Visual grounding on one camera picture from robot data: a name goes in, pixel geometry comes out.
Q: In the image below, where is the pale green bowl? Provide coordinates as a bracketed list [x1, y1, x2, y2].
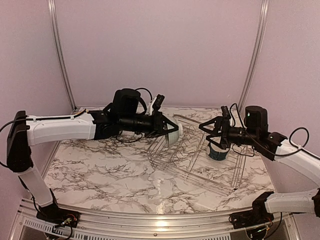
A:
[165, 123, 183, 147]

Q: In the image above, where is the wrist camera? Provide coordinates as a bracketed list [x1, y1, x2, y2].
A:
[221, 105, 236, 126]
[146, 94, 165, 116]

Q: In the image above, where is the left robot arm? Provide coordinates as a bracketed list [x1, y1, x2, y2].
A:
[1, 88, 183, 223]

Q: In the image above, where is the dark teal mug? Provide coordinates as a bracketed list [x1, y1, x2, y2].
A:
[206, 142, 230, 161]

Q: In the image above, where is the metal wire dish rack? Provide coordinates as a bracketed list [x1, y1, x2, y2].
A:
[147, 114, 248, 196]

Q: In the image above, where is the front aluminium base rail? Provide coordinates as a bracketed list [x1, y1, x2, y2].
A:
[9, 199, 301, 240]

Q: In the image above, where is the right aluminium frame post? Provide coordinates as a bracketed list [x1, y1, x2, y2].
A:
[238, 0, 270, 111]

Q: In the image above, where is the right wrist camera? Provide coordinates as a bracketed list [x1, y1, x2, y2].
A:
[221, 105, 236, 126]

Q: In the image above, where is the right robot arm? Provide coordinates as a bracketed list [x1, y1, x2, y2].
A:
[199, 105, 320, 228]

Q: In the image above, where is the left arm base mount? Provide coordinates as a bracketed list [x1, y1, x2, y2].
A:
[36, 209, 80, 228]

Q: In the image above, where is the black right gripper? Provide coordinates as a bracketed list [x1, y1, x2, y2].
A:
[199, 116, 259, 150]

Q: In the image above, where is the aluminium frame post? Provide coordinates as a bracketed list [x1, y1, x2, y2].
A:
[238, 0, 270, 111]
[47, 0, 77, 111]

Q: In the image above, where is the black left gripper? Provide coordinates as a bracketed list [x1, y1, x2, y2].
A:
[119, 109, 179, 138]

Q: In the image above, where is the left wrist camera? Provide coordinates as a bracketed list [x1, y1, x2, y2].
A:
[146, 94, 165, 116]

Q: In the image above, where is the left aluminium frame post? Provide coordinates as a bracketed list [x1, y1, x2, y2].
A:
[47, 0, 77, 111]

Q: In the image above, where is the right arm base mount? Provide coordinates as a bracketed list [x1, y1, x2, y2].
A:
[228, 209, 274, 229]

